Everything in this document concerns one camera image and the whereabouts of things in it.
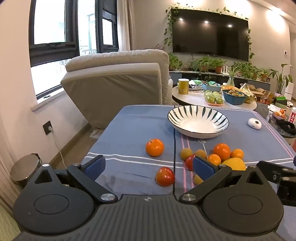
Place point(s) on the round white table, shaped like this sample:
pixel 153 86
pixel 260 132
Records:
pixel 194 99

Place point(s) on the small yellow fruit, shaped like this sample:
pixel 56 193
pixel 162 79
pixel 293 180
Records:
pixel 197 180

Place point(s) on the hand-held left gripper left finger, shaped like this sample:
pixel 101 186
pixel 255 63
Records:
pixel 95 167

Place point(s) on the small white fence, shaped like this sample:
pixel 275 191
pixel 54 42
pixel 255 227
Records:
pixel 224 70

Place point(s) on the yellow can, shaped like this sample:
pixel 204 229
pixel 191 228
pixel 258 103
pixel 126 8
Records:
pixel 183 87

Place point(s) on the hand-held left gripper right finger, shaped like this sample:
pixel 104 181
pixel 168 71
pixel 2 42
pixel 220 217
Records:
pixel 203 168

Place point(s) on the small tangerine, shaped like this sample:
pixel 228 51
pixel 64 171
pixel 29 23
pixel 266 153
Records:
pixel 214 160
pixel 237 154

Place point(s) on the white floor appliance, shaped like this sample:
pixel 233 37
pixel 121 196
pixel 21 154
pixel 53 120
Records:
pixel 291 91

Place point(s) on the white oval device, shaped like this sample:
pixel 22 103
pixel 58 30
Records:
pixel 254 122

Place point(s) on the plate of tangerines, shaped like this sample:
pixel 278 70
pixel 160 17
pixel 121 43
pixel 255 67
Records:
pixel 279 114

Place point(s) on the potted green plant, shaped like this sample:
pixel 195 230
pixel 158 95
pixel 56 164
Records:
pixel 264 76
pixel 174 61
pixel 208 62
pixel 247 69

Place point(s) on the yellow lemon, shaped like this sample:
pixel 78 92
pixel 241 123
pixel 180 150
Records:
pixel 235 164

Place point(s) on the pack of green apples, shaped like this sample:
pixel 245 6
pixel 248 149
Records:
pixel 214 98

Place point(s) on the green box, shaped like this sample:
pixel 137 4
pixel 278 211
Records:
pixel 281 100

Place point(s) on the dark marble table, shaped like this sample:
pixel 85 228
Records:
pixel 262 111

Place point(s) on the beige recliner armchair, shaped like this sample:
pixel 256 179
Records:
pixel 111 92

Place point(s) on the dark wall socket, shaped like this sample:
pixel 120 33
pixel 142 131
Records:
pixel 47 127

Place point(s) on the light blue basket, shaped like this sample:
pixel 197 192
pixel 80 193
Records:
pixel 211 87

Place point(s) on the green plastic bowl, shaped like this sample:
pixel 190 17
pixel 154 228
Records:
pixel 197 81

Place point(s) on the small brown round fruit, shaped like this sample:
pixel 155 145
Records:
pixel 186 153
pixel 200 153

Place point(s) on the striped white ceramic bowl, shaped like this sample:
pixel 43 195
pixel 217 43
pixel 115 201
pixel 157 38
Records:
pixel 198 125

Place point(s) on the blue striped tablecloth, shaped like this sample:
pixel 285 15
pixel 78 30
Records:
pixel 138 125

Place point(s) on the large orange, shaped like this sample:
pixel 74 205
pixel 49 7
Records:
pixel 222 151

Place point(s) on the black wall television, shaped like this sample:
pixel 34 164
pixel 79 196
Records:
pixel 208 34

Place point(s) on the red labelled bottle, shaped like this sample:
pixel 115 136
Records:
pixel 293 115

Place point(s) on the red tomato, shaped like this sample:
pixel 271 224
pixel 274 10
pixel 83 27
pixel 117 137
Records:
pixel 165 177
pixel 189 162

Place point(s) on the orange with stem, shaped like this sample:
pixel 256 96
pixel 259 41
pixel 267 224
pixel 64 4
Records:
pixel 155 148

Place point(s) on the blue basket of longans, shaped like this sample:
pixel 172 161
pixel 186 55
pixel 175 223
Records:
pixel 234 98

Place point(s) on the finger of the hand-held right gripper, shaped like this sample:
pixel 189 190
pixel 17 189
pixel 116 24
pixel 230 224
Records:
pixel 277 171

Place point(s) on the tall leafy plant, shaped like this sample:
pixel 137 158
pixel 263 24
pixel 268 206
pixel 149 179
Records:
pixel 281 78

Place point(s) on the black framed window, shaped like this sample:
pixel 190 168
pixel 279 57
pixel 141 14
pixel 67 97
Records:
pixel 108 30
pixel 53 23

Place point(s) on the steel pedal bin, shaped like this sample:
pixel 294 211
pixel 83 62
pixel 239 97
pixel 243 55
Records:
pixel 23 169

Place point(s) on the beige curtain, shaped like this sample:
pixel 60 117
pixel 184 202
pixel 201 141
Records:
pixel 129 23

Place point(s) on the cardboard box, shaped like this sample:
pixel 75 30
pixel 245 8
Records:
pixel 260 93

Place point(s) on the glass vase with plant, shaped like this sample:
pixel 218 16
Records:
pixel 231 81

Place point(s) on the green ivy vine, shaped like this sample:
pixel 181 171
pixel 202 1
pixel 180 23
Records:
pixel 169 30

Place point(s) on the bunch of bananas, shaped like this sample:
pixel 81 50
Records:
pixel 248 92

